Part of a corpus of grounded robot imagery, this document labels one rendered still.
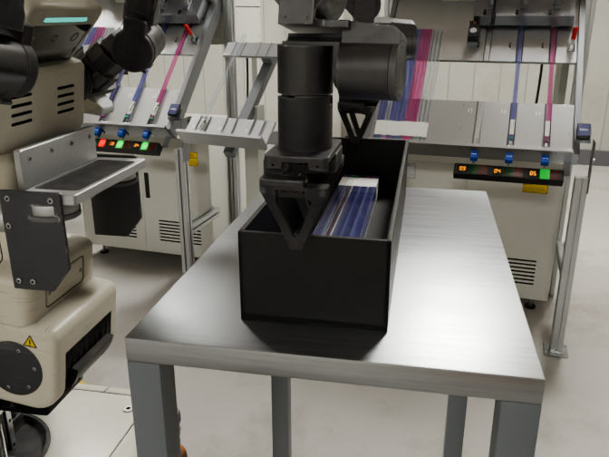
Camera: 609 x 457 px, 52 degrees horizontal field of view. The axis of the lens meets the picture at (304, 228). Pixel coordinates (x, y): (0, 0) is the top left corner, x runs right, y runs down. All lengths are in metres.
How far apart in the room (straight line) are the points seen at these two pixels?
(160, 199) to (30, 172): 1.93
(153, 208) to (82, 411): 1.56
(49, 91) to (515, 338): 0.80
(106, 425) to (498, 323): 0.98
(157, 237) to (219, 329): 2.30
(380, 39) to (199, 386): 1.63
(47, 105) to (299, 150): 0.58
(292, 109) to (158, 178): 2.31
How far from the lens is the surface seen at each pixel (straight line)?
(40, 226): 1.01
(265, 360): 0.69
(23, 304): 1.11
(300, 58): 0.62
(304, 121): 0.63
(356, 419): 1.94
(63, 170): 1.11
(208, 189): 2.81
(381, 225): 1.03
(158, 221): 2.99
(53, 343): 1.12
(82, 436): 1.49
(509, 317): 0.79
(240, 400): 2.02
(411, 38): 1.19
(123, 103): 2.66
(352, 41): 0.62
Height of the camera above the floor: 1.14
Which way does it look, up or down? 19 degrees down
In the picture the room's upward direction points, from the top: straight up
